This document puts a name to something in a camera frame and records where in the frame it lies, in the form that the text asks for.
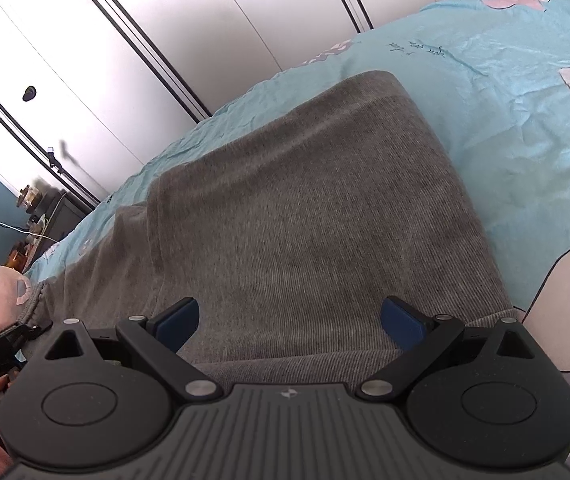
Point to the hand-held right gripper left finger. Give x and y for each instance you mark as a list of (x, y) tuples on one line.
[(180, 317)]

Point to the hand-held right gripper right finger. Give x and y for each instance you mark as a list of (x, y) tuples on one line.
[(402, 320)]

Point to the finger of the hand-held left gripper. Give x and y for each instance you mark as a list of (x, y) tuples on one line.
[(12, 339)]

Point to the grey pants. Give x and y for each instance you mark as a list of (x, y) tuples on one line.
[(305, 220)]

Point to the dark nightstand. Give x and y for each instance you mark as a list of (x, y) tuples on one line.
[(60, 220)]

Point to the glass jar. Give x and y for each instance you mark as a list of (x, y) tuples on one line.
[(30, 199)]

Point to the light blue printed bedsheet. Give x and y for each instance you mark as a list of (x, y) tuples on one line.
[(490, 135)]

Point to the white wardrobe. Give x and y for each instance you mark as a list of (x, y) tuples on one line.
[(165, 35)]

